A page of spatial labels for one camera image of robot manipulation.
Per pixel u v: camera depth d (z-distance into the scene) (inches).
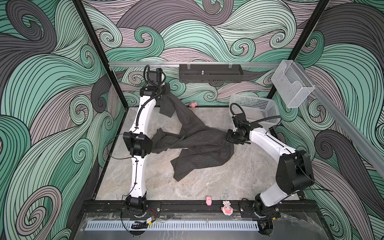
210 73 37.6
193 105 46.6
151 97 24.9
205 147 36.4
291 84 31.5
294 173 17.6
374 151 20.1
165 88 32.8
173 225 27.4
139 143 22.9
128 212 28.1
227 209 28.1
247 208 28.7
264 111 46.4
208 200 29.3
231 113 29.3
